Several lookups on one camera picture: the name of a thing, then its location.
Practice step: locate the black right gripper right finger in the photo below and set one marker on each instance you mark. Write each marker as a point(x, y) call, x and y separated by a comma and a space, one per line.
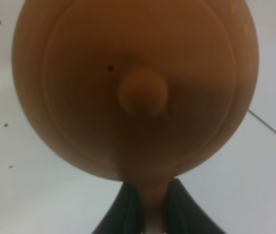
point(184, 215)

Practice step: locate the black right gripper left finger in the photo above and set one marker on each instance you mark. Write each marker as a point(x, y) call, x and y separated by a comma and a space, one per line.
point(125, 216)

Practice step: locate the brown clay teapot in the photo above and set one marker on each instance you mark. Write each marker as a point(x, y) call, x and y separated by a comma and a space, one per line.
point(135, 90)

